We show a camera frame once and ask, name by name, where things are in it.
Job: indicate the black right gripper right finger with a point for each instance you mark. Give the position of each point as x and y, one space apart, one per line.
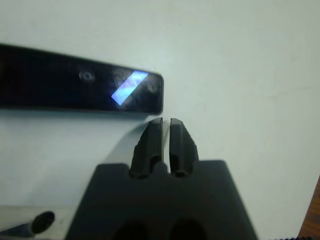
181 150

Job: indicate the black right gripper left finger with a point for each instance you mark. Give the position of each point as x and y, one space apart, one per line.
147 150

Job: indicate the slim black bar camera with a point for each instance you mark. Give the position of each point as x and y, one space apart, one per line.
62 85

